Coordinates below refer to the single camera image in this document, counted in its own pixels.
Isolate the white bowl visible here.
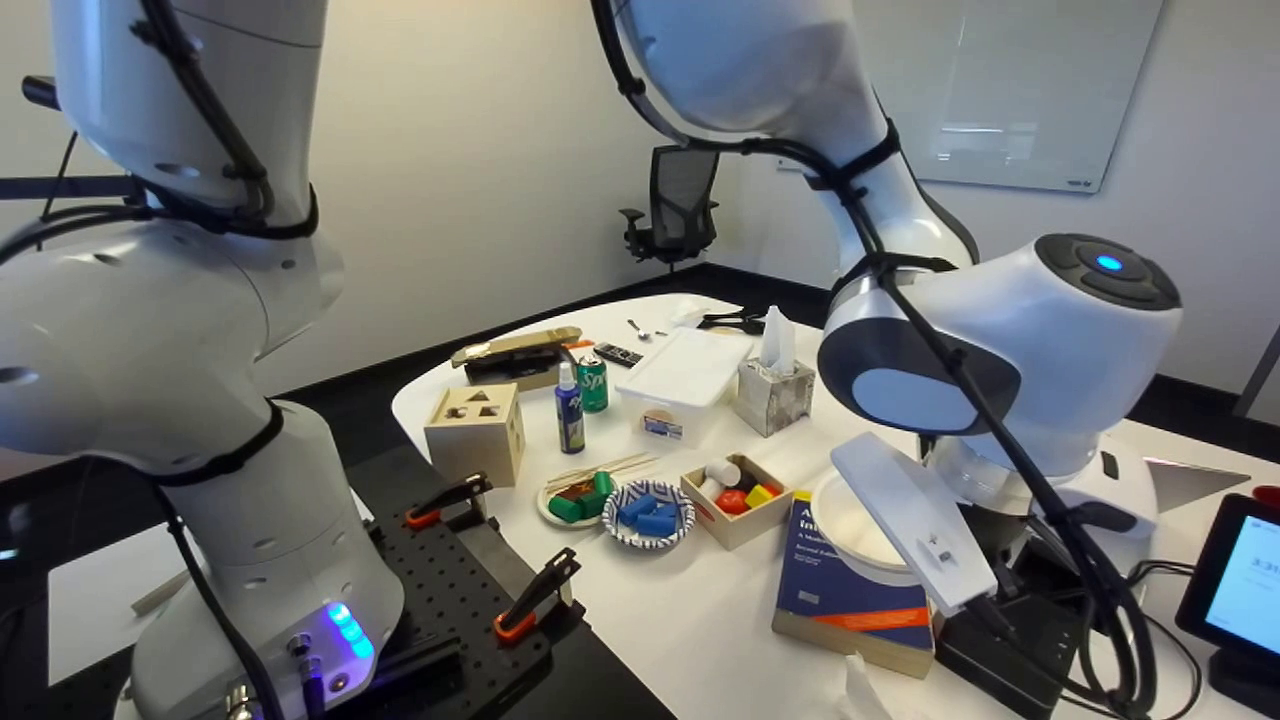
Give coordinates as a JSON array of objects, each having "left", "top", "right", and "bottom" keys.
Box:
[{"left": 810, "top": 470, "right": 914, "bottom": 589}]

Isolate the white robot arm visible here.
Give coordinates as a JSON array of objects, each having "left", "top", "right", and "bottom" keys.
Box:
[{"left": 0, "top": 0, "right": 1180, "bottom": 720}]

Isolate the marble tissue box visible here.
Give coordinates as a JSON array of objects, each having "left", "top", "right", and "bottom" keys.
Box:
[{"left": 730, "top": 308, "right": 815, "bottom": 434}]

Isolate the patterned bowl with blue blocks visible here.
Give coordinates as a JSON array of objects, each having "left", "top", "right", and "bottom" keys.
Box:
[{"left": 603, "top": 478, "right": 692, "bottom": 550}]

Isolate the wooden shape sorter box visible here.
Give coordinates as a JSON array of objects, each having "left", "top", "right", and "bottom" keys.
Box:
[{"left": 425, "top": 385, "right": 525, "bottom": 488}]

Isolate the black power box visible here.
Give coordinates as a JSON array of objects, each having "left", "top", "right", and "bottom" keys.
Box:
[{"left": 937, "top": 590, "right": 1089, "bottom": 720}]

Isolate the white paper sheet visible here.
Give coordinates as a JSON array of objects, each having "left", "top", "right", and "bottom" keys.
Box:
[{"left": 614, "top": 327, "right": 752, "bottom": 407}]

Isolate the dark glue bottle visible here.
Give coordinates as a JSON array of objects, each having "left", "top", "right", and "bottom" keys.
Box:
[{"left": 556, "top": 361, "right": 583, "bottom": 454}]

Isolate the wooden brush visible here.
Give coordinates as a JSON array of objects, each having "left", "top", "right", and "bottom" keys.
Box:
[{"left": 453, "top": 327, "right": 579, "bottom": 387}]

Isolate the black office chair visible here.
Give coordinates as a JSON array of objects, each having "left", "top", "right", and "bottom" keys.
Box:
[{"left": 623, "top": 144, "right": 720, "bottom": 269}]

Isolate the plate with green toy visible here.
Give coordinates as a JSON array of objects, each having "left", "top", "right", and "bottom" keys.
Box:
[{"left": 537, "top": 467, "right": 614, "bottom": 527}]

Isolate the wooden tray with toys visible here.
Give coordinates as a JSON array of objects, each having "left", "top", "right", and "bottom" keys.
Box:
[{"left": 679, "top": 454, "right": 793, "bottom": 546}]

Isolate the black orange clamp far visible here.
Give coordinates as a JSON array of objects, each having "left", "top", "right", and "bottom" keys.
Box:
[{"left": 399, "top": 475, "right": 491, "bottom": 531}]

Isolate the black orange clamp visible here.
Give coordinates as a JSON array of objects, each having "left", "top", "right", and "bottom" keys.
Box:
[
  {"left": 491, "top": 546, "right": 579, "bottom": 642},
  {"left": 399, "top": 475, "right": 491, "bottom": 531}
]

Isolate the black orange clamp near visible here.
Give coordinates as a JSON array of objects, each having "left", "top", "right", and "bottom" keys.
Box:
[{"left": 491, "top": 546, "right": 579, "bottom": 642}]

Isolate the black perforated mounting board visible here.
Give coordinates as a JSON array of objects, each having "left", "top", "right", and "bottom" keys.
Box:
[{"left": 328, "top": 448, "right": 670, "bottom": 720}]

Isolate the blue and yellow book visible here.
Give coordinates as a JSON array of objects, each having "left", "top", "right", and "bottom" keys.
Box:
[{"left": 772, "top": 501, "right": 937, "bottom": 674}]

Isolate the grey laptop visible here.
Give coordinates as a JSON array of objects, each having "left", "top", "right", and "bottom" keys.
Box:
[{"left": 1148, "top": 460, "right": 1246, "bottom": 511}]

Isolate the black tablet screen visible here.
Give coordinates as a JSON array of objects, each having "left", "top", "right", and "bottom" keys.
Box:
[{"left": 1175, "top": 496, "right": 1280, "bottom": 720}]

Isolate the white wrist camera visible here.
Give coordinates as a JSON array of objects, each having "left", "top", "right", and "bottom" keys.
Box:
[{"left": 830, "top": 434, "right": 996, "bottom": 617}]

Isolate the wall whiteboard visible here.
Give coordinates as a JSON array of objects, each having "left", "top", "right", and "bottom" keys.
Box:
[{"left": 850, "top": 0, "right": 1162, "bottom": 197}]

